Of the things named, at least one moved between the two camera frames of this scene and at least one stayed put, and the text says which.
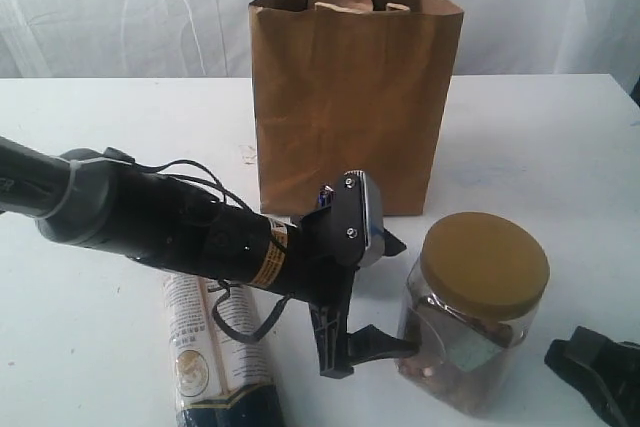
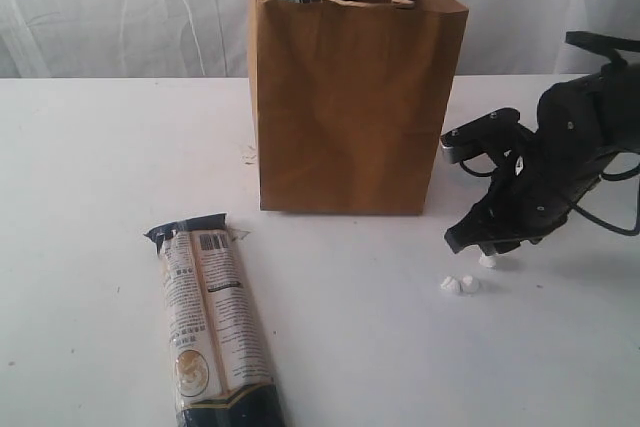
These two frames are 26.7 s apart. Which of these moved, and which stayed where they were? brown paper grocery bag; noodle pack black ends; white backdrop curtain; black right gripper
Moved: black right gripper
Stayed: brown paper grocery bag; noodle pack black ends; white backdrop curtain
